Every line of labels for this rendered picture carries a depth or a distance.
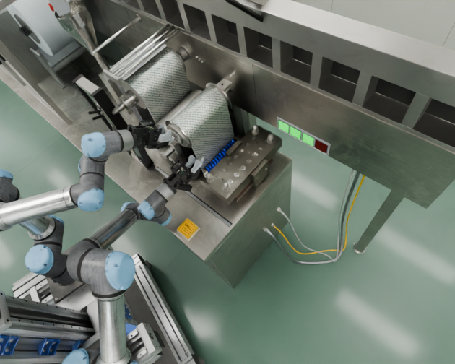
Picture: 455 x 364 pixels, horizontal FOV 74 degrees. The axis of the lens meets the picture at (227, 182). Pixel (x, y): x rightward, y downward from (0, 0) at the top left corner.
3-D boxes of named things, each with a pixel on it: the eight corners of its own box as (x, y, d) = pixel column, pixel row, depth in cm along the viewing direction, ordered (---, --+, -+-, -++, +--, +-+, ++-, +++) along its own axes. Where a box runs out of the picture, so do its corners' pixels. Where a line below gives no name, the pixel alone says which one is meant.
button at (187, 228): (178, 230, 142) (176, 228, 140) (188, 219, 144) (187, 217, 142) (188, 239, 139) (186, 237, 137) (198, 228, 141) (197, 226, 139)
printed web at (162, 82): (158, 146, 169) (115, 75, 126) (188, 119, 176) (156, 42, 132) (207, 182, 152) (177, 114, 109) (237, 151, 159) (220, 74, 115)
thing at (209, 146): (201, 170, 143) (191, 146, 127) (234, 137, 149) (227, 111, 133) (202, 170, 142) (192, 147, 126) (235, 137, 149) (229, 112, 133)
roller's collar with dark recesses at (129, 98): (122, 106, 131) (115, 95, 126) (132, 97, 133) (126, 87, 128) (131, 113, 129) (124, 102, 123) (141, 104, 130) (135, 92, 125)
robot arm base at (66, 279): (58, 292, 145) (45, 288, 137) (50, 267, 153) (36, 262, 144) (87, 273, 148) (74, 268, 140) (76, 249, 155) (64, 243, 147)
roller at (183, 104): (161, 136, 144) (152, 119, 134) (197, 102, 152) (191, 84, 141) (178, 148, 139) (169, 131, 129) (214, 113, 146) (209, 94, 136)
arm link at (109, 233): (53, 284, 101) (131, 217, 145) (80, 289, 99) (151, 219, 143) (45, 256, 97) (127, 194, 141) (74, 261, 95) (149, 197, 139)
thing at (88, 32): (115, 110, 191) (57, 25, 142) (131, 96, 194) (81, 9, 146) (128, 119, 184) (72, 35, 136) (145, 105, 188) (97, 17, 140)
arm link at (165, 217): (153, 209, 144) (144, 199, 134) (175, 211, 141) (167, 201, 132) (148, 224, 140) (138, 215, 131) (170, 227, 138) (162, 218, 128)
